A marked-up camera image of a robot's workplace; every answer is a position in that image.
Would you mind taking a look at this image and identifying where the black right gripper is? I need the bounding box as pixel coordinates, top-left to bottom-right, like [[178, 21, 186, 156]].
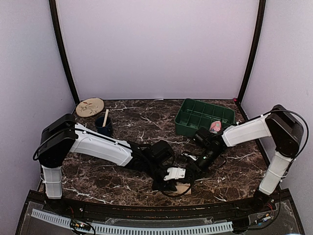
[[186, 147, 222, 183]]

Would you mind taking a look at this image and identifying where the beige striped sock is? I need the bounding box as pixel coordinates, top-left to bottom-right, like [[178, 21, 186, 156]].
[[175, 182, 190, 194]]

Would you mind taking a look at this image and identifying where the pink patterned sock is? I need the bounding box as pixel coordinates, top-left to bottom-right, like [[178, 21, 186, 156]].
[[209, 120, 222, 134]]

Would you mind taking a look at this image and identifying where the green compartment tray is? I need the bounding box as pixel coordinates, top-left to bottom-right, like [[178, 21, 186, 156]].
[[175, 98, 235, 138]]

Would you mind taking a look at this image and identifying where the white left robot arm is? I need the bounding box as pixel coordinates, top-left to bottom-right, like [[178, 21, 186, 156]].
[[33, 114, 196, 213]]

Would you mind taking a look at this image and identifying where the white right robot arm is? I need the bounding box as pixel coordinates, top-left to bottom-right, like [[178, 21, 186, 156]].
[[186, 105, 309, 212]]

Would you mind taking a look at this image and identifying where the dark blue mug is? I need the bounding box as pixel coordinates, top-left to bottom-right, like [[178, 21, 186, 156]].
[[95, 116, 113, 137]]

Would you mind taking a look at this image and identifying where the wooden stick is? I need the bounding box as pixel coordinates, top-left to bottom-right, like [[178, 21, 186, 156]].
[[102, 109, 109, 127]]

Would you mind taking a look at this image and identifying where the beige embroidered round coaster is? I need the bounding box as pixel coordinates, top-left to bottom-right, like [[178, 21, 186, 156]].
[[75, 98, 104, 118]]

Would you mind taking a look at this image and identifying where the black front rail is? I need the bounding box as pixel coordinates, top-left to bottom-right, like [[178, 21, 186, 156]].
[[63, 198, 254, 220]]

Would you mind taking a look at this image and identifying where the white slotted cable duct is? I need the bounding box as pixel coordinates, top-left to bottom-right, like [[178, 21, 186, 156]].
[[30, 209, 234, 235]]

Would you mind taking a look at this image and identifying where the right black frame post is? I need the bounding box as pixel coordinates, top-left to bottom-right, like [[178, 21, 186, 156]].
[[237, 0, 267, 103]]

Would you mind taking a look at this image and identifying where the black frame post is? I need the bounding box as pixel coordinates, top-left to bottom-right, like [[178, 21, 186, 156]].
[[237, 0, 267, 103], [48, 0, 80, 105]]

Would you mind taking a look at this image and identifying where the left black frame post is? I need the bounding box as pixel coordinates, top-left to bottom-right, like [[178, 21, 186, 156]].
[[48, 0, 80, 105]]

